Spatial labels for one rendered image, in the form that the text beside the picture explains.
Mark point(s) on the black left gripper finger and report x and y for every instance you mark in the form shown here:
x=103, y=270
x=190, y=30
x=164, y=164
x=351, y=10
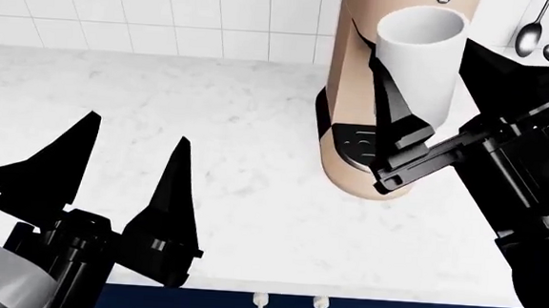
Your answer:
x=167, y=233
x=48, y=183

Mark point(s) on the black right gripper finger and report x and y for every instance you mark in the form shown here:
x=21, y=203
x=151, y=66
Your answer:
x=508, y=86
x=396, y=115

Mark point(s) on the white cylindrical mug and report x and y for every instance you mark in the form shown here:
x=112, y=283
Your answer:
x=423, y=70

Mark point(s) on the beige coffee machine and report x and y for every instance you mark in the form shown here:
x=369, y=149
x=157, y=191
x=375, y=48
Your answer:
x=350, y=80

